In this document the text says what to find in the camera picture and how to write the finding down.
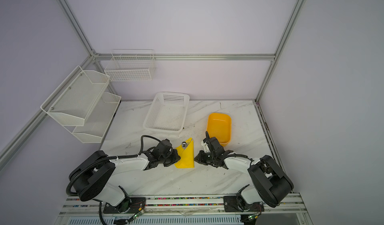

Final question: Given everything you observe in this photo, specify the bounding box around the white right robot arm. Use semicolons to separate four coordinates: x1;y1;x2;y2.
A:
194;132;294;213

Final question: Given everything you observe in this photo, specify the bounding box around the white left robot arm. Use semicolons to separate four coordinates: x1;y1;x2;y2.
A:
66;135;181;207

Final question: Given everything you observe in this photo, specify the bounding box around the yellow plastic tray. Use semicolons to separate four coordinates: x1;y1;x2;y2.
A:
207;113;232;146

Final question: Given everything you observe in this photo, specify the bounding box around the white perforated plastic basket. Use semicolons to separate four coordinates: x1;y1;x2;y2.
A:
143;92;190;134

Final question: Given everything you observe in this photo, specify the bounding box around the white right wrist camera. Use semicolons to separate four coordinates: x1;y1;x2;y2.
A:
202;142;211;153

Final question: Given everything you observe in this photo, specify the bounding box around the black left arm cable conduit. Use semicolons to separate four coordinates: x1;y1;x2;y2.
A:
65;134;163;196

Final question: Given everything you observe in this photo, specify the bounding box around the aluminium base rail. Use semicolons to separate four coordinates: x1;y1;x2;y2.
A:
55;193;313;225

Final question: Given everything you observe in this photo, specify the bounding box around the white wire wall basket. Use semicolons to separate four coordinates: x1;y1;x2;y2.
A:
105;49;156;82

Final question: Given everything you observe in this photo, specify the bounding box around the white mesh upper wall shelf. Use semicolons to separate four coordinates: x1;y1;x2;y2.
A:
41;66;110;126

